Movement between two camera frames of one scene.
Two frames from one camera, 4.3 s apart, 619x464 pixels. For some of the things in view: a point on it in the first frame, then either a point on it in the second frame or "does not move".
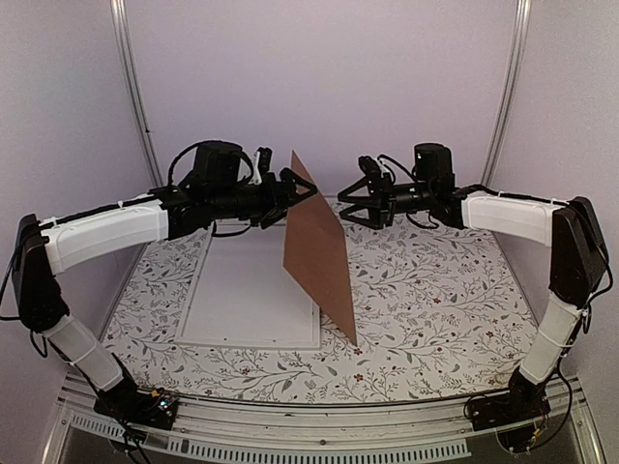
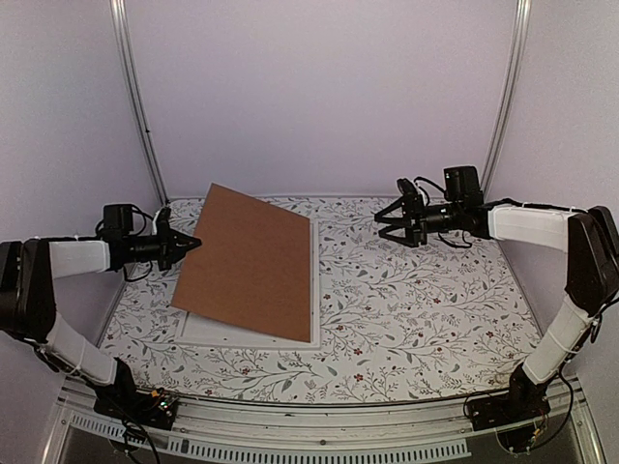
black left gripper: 276,203 → 169,240
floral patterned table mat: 435,311 does not move
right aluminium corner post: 509,94 does not move
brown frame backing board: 314,251 → 252,266
